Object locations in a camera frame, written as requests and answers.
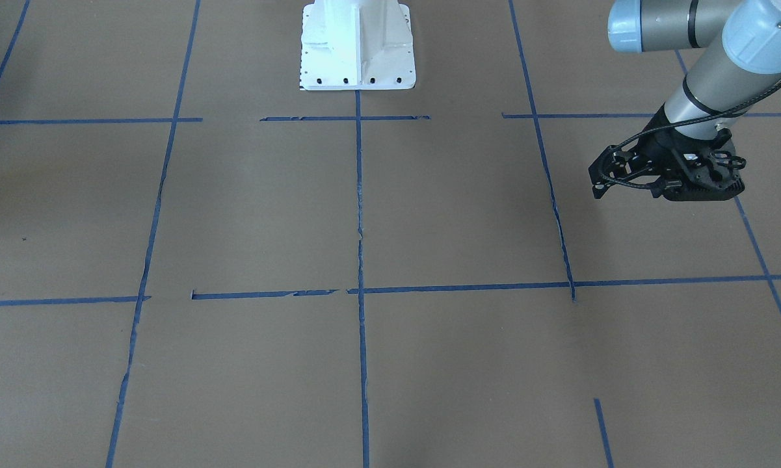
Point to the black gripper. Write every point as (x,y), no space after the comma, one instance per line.
(661,138)

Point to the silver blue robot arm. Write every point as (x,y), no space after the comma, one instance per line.
(740,65)

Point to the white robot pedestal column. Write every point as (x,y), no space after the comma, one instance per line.
(357,45)

